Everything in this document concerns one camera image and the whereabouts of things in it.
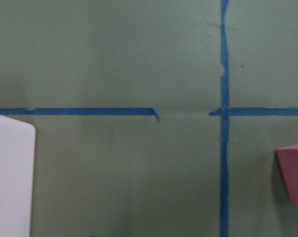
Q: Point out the red foam block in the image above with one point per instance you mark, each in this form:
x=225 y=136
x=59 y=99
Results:
x=288 y=161

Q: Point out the pink plastic bin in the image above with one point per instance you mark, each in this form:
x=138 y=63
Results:
x=17 y=157

